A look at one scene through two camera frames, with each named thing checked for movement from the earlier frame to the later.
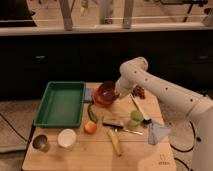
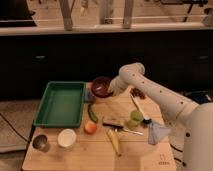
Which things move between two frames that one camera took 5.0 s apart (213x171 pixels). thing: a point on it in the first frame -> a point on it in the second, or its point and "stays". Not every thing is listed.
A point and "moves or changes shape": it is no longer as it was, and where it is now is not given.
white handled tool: x=147 y=120 stays
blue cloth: x=155 y=132 stays
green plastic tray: x=62 y=105 stays
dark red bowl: x=105 y=94 moves or changes shape
